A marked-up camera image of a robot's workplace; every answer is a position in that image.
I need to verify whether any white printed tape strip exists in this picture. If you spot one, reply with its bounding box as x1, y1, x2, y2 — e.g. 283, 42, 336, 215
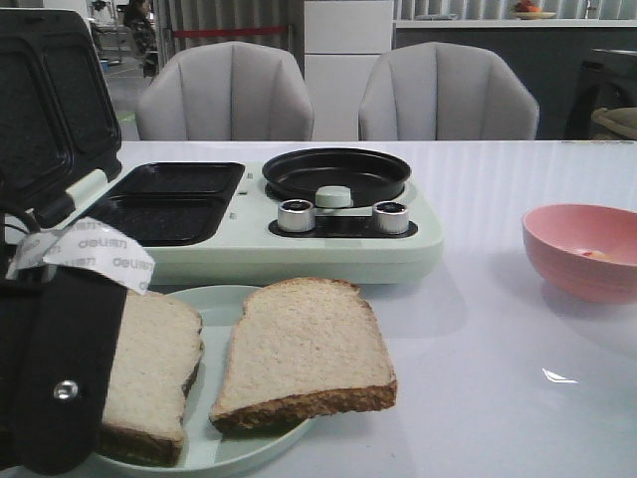
6, 217, 155, 295

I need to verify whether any grey upholstered chair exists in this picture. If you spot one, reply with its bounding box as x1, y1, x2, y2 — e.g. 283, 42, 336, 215
135, 41, 315, 141
358, 42, 539, 141

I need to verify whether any breakfast maker hinged lid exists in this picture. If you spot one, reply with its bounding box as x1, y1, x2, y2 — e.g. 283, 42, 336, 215
1, 8, 121, 227

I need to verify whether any grey kitchen counter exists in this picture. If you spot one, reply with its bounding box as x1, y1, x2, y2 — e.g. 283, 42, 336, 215
394, 19, 636, 139

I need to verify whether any right silver control knob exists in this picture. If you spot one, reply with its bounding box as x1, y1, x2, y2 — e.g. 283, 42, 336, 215
371, 201, 410, 235

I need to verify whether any left grey upholstered chair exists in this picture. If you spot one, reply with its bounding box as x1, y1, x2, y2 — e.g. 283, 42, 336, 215
135, 41, 315, 141

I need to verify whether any white bread slice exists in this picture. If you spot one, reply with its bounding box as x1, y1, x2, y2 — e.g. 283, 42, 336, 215
98, 292, 203, 467
210, 277, 397, 432

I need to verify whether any pink plastic bowl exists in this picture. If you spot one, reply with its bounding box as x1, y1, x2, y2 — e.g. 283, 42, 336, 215
523, 204, 636, 304

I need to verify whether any orange cooked shrimp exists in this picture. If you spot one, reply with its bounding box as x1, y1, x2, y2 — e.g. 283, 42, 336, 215
577, 249, 612, 261

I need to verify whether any fruit plate on counter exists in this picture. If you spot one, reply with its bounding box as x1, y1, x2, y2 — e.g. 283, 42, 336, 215
511, 0, 556, 20

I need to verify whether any red barrier tape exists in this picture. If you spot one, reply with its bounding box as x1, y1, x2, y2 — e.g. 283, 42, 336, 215
171, 25, 289, 39

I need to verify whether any white cabinet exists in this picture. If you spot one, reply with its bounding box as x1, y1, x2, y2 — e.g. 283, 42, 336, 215
304, 1, 394, 141

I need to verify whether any mint green round plate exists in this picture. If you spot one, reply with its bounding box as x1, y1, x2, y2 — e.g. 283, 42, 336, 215
80, 285, 313, 477

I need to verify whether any left silver control knob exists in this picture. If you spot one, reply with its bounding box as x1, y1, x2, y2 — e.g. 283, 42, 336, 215
277, 199, 316, 233

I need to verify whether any person in background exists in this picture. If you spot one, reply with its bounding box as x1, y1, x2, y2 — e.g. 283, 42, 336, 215
123, 0, 158, 78

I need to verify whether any black round frying pan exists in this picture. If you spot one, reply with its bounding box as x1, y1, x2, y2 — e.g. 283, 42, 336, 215
262, 147, 411, 207

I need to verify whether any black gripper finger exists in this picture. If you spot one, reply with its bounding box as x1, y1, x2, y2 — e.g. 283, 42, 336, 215
1, 267, 127, 475

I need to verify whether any silver control knob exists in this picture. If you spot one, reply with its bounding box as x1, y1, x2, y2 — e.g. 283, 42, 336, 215
371, 201, 410, 235
277, 199, 316, 233

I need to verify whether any right grey upholstered chair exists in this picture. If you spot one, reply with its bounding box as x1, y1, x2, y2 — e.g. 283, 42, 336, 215
358, 42, 539, 141

